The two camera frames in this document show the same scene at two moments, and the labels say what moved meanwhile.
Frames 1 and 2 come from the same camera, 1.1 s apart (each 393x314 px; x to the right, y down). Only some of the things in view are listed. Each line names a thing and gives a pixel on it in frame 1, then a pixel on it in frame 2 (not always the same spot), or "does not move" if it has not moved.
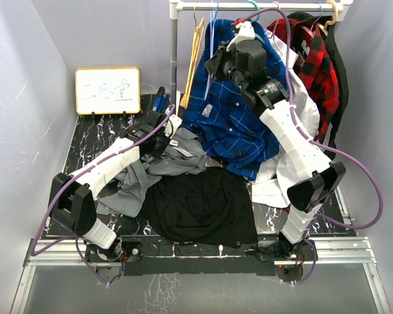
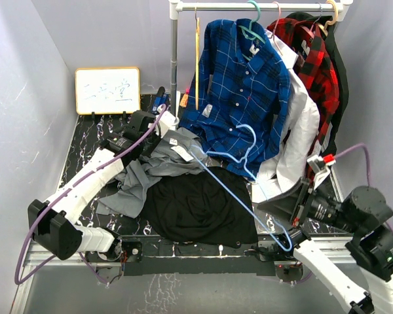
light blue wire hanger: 211,51 → 194,148
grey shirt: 124,193 does not move
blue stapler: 160,101 does not move
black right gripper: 220,57 → 288,205
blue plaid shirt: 234,133 does not move
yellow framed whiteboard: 107,91 does not move
